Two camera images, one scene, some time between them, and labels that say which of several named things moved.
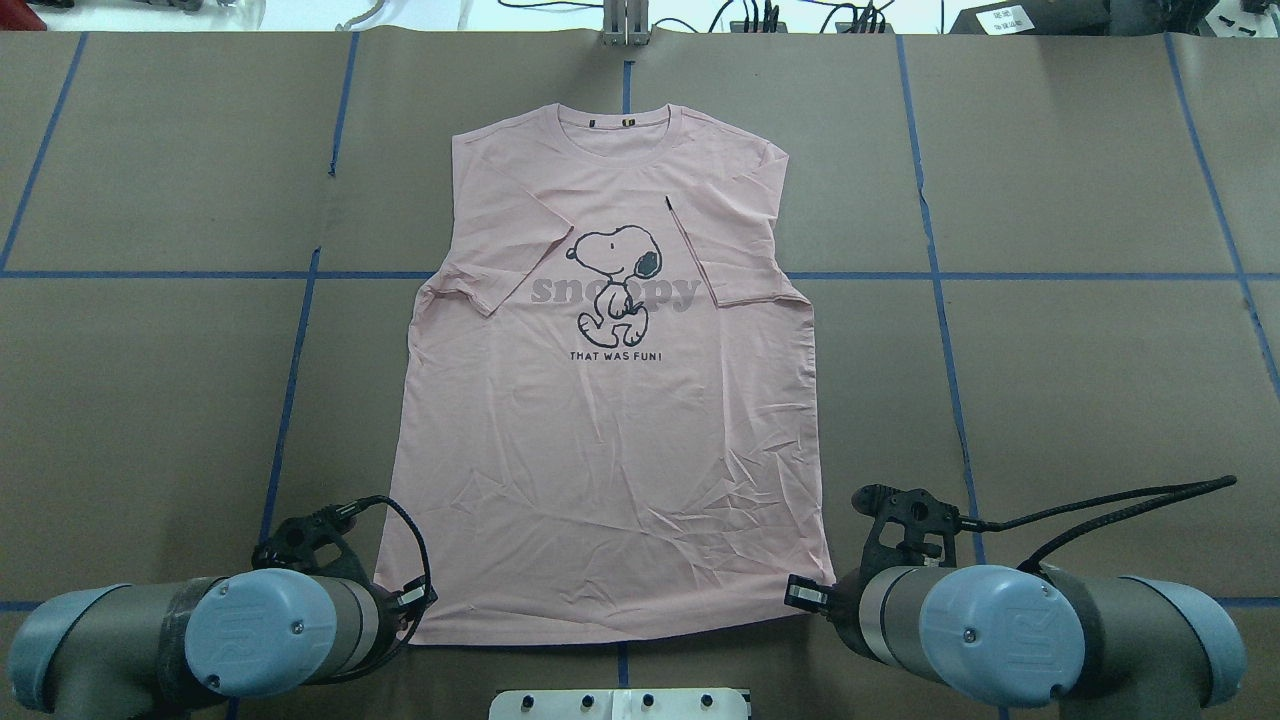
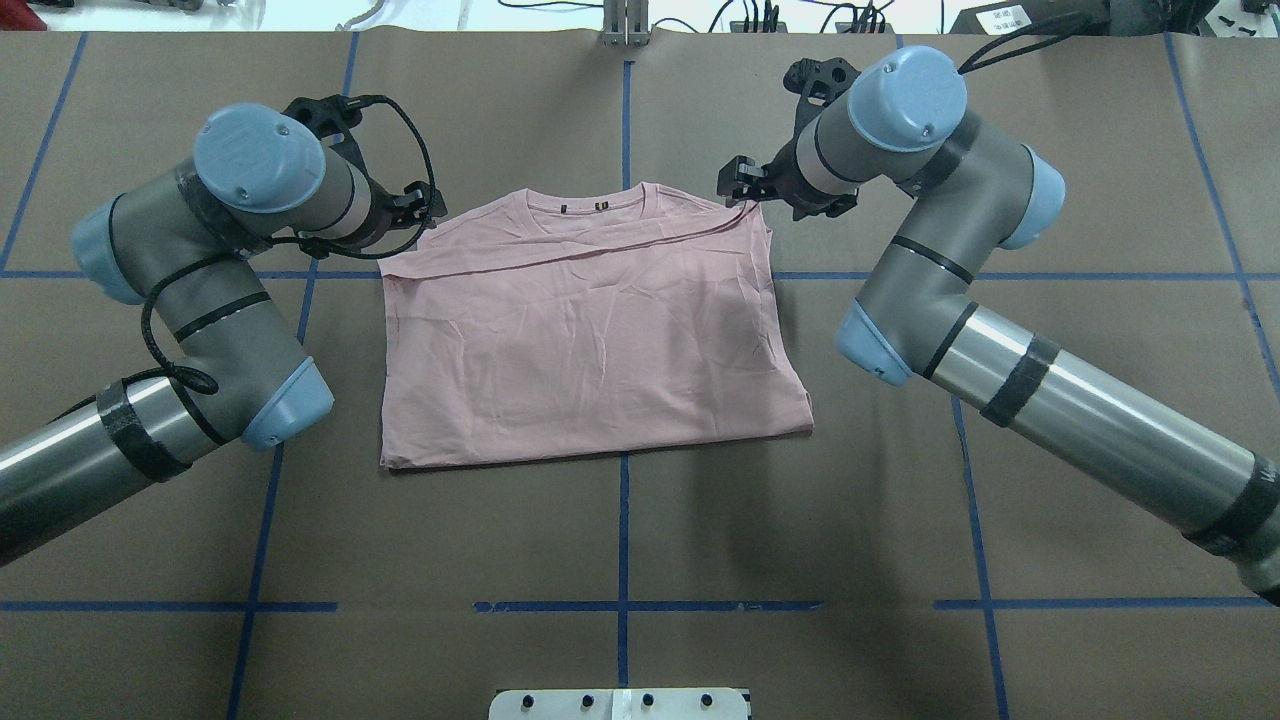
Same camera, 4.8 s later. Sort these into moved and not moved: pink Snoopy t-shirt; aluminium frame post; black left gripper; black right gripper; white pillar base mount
Moved: pink Snoopy t-shirt; black right gripper; black left gripper
Not moved: white pillar base mount; aluminium frame post
